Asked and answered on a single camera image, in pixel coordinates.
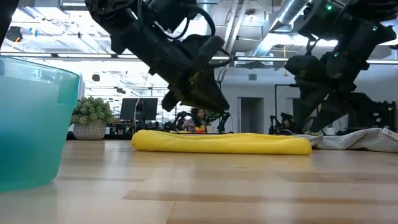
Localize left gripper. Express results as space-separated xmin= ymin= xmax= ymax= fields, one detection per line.
xmin=149 ymin=40 xmax=230 ymax=113

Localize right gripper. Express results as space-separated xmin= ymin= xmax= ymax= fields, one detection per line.
xmin=295 ymin=76 xmax=382 ymax=133

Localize yellow microfiber towel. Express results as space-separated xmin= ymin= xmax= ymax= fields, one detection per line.
xmin=130 ymin=129 xmax=313 ymax=156

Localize grey microfiber towel white tag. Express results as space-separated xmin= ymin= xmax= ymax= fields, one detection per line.
xmin=313 ymin=126 xmax=398 ymax=153

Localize teal translucent plastic bin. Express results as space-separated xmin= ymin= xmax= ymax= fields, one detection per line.
xmin=0 ymin=55 xmax=81 ymax=193

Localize black storage cabinet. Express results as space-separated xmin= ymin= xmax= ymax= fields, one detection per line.
xmin=348 ymin=100 xmax=397 ymax=131

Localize black computer monitor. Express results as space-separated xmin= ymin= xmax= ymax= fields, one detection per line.
xmin=119 ymin=97 xmax=159 ymax=122

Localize large plant in white pot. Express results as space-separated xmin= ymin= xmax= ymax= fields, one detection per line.
xmin=70 ymin=95 xmax=116 ymax=141

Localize linear ceiling light strip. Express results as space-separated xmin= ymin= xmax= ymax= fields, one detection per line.
xmin=1 ymin=52 xmax=398 ymax=65

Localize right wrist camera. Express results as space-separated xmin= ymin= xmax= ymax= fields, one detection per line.
xmin=285 ymin=55 xmax=326 ymax=82

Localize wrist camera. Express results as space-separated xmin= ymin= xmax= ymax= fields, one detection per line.
xmin=285 ymin=55 xmax=326 ymax=82
xmin=183 ymin=34 xmax=227 ymax=68

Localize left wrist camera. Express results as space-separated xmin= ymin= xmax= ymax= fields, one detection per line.
xmin=183 ymin=34 xmax=227 ymax=68

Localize silver spiral air duct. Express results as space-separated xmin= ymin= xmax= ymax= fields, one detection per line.
xmin=253 ymin=0 xmax=312 ymax=57

